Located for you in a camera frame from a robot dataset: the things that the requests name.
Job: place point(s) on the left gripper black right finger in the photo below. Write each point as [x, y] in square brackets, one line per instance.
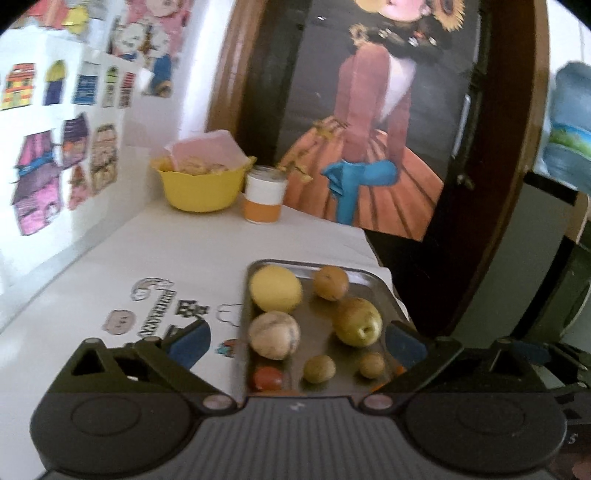
[417, 353]

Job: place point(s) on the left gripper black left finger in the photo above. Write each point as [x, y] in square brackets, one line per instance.
[179, 348]

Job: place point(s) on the brown kiwi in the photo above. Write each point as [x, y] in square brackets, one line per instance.
[319, 369]
[372, 365]

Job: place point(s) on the red tomato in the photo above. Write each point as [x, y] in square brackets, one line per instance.
[267, 378]

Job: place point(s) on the striped pepino melon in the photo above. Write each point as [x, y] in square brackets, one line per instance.
[274, 335]

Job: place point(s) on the white printed table cloth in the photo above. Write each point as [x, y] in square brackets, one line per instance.
[162, 269]

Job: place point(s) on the metal tray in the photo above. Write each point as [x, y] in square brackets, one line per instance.
[315, 316]

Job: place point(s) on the orange in tray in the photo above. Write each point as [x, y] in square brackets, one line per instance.
[331, 283]

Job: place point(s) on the yellow lemon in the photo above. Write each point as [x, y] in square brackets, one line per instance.
[275, 288]

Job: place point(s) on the yellow plastic bowl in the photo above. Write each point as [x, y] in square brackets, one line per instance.
[203, 193]

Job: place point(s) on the white orange cup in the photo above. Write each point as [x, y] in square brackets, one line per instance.
[264, 192]

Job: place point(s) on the striped melon in bowl right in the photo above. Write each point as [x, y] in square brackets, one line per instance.
[217, 169]

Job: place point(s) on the striped melon in bowl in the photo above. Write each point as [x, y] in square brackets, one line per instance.
[217, 169]
[193, 166]

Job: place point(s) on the striped melon in bowl left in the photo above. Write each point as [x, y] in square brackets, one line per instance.
[193, 166]

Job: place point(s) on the blue water bottle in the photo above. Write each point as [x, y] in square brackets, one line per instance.
[567, 152]

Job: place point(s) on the framed lady painting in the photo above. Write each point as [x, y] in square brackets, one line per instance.
[414, 119]

